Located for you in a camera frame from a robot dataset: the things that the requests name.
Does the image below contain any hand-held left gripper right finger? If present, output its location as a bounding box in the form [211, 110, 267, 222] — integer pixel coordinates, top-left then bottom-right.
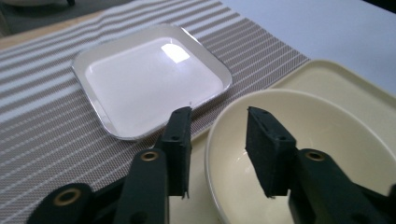
[245, 105, 396, 224]

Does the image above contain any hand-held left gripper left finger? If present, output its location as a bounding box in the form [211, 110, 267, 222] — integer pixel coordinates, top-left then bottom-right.
[112, 105, 193, 224]

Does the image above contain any cream bowl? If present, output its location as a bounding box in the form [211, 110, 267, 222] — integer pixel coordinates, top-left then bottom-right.
[204, 88, 396, 224]

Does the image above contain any beige plastic tray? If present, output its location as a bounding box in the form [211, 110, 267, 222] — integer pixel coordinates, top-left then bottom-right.
[169, 59, 396, 224]

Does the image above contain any white square plate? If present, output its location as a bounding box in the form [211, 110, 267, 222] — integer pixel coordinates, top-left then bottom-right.
[72, 22, 233, 142]

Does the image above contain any striped woven placemat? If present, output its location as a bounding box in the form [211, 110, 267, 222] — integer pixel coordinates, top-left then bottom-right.
[0, 0, 311, 224]

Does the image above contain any pale blue board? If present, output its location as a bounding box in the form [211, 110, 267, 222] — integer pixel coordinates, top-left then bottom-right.
[218, 0, 396, 98]

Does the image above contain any wooden table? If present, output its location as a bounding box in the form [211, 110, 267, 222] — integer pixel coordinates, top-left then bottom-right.
[0, 9, 106, 51]

